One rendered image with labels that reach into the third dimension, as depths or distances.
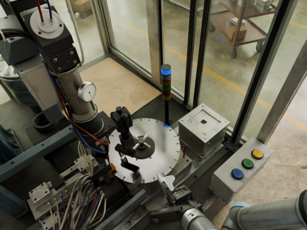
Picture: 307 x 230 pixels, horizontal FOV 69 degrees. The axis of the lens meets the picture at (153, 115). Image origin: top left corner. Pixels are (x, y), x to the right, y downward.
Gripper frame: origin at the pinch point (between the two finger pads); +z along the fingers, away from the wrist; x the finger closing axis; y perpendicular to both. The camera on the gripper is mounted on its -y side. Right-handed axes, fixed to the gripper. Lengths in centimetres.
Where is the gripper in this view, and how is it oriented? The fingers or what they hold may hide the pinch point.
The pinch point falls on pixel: (161, 189)
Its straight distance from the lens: 95.5
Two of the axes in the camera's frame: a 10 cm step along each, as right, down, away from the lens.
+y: 8.9, -3.7, 2.7
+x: -2.8, -9.1, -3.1
